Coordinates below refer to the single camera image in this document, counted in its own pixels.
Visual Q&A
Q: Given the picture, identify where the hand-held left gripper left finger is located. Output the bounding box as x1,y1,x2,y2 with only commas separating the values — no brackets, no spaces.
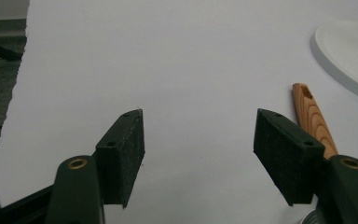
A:
45,107,146,224

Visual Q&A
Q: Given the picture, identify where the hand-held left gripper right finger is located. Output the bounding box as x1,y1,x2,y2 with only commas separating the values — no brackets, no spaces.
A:
253,107,358,224

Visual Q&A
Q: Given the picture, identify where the wooden handle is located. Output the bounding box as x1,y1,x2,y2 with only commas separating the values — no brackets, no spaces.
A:
292,82,339,161

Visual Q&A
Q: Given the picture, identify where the white plate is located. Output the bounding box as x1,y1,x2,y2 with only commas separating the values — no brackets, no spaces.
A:
310,20,358,106

